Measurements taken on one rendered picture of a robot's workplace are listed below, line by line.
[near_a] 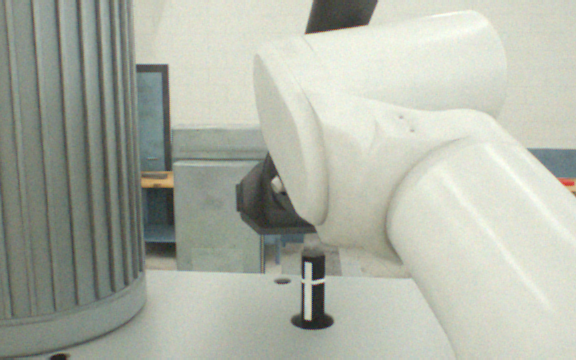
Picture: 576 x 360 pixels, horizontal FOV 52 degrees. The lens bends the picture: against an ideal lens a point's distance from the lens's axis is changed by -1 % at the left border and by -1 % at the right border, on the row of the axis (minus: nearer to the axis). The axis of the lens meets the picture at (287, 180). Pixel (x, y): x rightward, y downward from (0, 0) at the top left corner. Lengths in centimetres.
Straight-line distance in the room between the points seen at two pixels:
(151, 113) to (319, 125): 707
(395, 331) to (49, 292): 27
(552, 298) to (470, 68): 16
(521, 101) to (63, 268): 694
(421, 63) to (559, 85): 709
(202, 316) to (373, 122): 33
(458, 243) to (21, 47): 34
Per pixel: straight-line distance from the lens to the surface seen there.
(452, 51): 31
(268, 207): 44
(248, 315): 53
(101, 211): 49
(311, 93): 25
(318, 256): 49
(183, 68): 723
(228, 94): 711
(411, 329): 51
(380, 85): 29
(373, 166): 23
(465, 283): 20
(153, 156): 736
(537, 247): 19
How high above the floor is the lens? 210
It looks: 11 degrees down
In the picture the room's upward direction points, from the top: straight up
